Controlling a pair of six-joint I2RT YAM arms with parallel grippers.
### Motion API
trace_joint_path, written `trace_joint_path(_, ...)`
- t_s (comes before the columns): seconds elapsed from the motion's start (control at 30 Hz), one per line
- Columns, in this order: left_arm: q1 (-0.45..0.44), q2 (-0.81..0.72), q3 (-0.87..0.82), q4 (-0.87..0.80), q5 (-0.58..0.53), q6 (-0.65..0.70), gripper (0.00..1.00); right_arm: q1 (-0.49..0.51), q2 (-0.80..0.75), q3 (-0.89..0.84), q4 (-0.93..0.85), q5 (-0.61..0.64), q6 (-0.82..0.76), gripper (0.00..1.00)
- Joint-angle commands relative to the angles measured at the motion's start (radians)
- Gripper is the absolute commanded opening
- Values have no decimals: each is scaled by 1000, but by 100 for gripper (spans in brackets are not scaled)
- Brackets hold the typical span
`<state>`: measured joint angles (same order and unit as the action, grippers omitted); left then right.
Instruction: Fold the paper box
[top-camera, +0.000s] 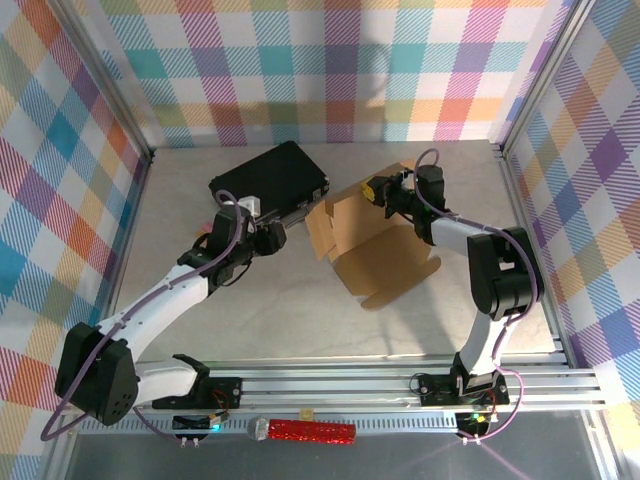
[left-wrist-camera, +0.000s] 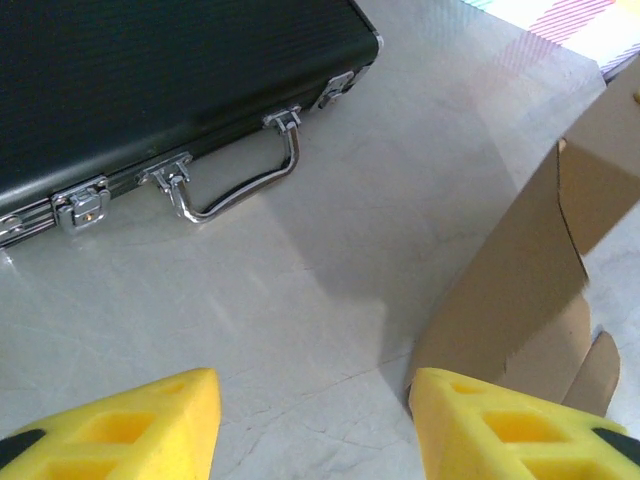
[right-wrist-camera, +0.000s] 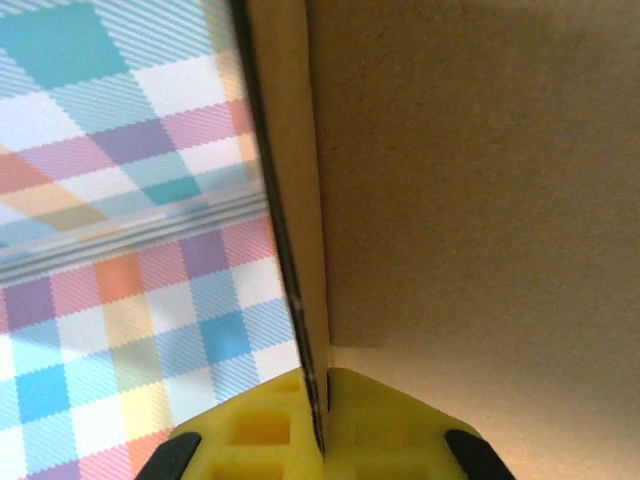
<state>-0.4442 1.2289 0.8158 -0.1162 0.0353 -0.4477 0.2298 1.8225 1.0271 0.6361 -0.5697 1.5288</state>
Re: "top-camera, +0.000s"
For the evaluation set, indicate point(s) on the black right control board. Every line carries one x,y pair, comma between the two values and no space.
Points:
472,425

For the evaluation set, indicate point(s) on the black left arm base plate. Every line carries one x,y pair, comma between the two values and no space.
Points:
222,382

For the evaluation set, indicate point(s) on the aluminium corner post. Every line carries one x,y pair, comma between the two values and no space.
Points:
107,75
542,75

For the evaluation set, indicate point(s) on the aluminium rail frame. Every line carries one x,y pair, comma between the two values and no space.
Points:
325,387

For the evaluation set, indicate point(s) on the black case with chrome latches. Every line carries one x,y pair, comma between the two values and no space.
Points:
270,175

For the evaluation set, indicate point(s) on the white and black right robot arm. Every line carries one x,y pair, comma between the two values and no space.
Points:
500,280

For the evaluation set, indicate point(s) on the aluminium side rail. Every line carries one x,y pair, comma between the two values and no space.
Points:
513,190
134,210

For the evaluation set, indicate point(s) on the black left control board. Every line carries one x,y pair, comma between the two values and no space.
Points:
192,424

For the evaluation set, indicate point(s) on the small beige tag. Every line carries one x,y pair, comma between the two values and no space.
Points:
306,413

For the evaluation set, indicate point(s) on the black control board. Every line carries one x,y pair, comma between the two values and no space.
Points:
472,425
192,424

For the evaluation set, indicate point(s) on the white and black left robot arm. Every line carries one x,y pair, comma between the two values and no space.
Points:
150,305

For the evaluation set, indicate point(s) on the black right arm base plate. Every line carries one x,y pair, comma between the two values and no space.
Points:
435,390

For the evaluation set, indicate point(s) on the red glitter microphone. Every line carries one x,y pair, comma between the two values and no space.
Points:
310,431

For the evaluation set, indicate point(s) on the yellow power connector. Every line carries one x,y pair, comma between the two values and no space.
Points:
220,415

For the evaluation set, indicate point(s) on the brown cardboard paper box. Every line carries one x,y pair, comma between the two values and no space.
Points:
370,260

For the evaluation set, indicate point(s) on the perforated metal strip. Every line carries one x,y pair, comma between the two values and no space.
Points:
390,425

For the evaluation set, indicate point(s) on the small wooden block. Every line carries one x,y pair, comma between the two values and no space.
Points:
202,235

